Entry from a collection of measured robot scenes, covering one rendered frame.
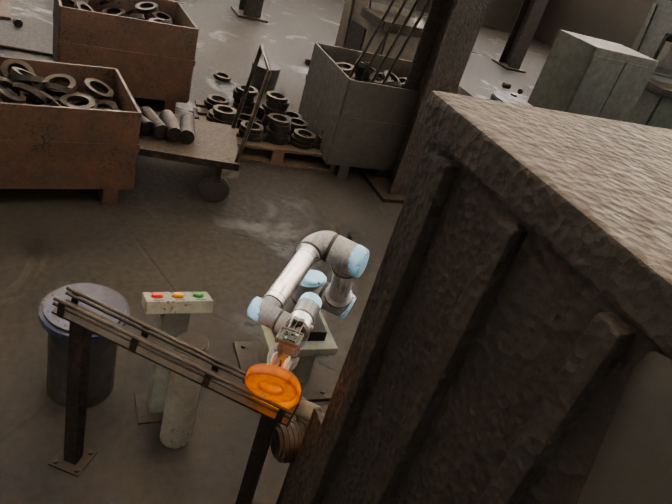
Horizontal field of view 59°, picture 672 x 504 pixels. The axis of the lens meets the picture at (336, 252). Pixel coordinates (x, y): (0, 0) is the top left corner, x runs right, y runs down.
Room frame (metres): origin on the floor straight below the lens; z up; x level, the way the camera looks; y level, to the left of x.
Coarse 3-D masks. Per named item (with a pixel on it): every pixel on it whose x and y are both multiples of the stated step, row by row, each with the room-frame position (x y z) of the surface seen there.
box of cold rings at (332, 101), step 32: (320, 64) 5.04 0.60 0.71; (352, 64) 5.44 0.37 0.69; (384, 64) 5.59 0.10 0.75; (320, 96) 4.88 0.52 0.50; (352, 96) 4.49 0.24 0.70; (384, 96) 4.61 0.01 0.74; (416, 96) 4.74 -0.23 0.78; (320, 128) 4.73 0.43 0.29; (352, 128) 4.53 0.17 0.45; (384, 128) 4.65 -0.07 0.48; (352, 160) 4.57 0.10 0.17; (384, 160) 4.70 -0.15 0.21
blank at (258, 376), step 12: (252, 372) 1.22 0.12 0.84; (264, 372) 1.21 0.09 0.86; (276, 372) 1.21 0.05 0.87; (288, 372) 1.23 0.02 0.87; (252, 384) 1.23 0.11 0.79; (264, 384) 1.25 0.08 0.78; (288, 384) 1.21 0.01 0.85; (264, 396) 1.25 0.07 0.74; (276, 396) 1.24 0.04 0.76; (288, 396) 1.23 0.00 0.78
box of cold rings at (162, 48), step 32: (64, 0) 4.98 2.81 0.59; (96, 0) 5.11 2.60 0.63; (128, 0) 5.25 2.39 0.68; (160, 0) 5.40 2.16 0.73; (64, 32) 4.28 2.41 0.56; (96, 32) 4.40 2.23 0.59; (128, 32) 4.53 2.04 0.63; (160, 32) 4.66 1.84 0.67; (192, 32) 4.79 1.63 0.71; (96, 64) 4.41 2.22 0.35; (128, 64) 4.54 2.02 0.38; (160, 64) 4.67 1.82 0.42; (192, 64) 4.80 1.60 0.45; (160, 96) 4.69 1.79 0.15
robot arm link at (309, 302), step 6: (306, 294) 1.57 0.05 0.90; (312, 294) 1.57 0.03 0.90; (300, 300) 1.54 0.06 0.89; (306, 300) 1.53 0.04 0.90; (312, 300) 1.54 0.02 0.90; (318, 300) 1.56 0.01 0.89; (300, 306) 1.50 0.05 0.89; (306, 306) 1.50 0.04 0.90; (312, 306) 1.52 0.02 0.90; (318, 306) 1.54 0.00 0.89; (306, 312) 1.48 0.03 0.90; (312, 312) 1.50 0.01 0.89; (318, 312) 1.54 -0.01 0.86; (312, 318) 1.48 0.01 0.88; (312, 324) 1.48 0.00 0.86
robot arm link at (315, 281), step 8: (312, 272) 2.18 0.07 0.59; (320, 272) 2.19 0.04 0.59; (304, 280) 2.11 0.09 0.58; (312, 280) 2.11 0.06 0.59; (320, 280) 2.13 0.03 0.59; (296, 288) 2.12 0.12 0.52; (304, 288) 2.10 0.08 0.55; (312, 288) 2.10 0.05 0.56; (320, 288) 2.11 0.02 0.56; (296, 296) 2.11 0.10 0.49; (320, 296) 2.09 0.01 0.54
